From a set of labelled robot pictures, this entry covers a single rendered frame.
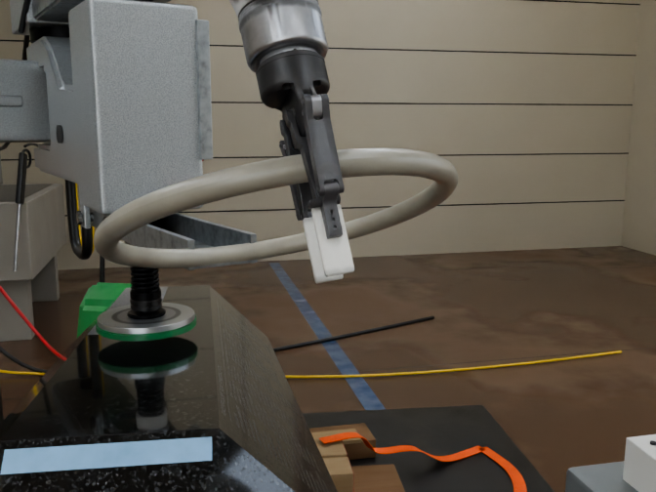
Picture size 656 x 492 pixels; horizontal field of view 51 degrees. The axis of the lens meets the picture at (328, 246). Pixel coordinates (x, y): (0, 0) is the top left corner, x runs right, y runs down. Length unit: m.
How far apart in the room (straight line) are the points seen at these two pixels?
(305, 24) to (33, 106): 1.41
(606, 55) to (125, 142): 6.69
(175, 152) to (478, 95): 5.76
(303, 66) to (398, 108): 6.04
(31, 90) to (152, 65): 0.67
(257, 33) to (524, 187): 6.66
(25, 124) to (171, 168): 0.68
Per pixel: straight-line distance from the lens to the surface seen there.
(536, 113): 7.33
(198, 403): 1.24
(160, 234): 1.23
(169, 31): 1.47
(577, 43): 7.58
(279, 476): 1.20
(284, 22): 0.73
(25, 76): 2.06
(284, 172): 0.70
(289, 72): 0.71
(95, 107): 1.42
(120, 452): 1.15
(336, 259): 0.67
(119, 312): 1.63
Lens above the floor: 1.31
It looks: 10 degrees down
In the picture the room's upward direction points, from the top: straight up
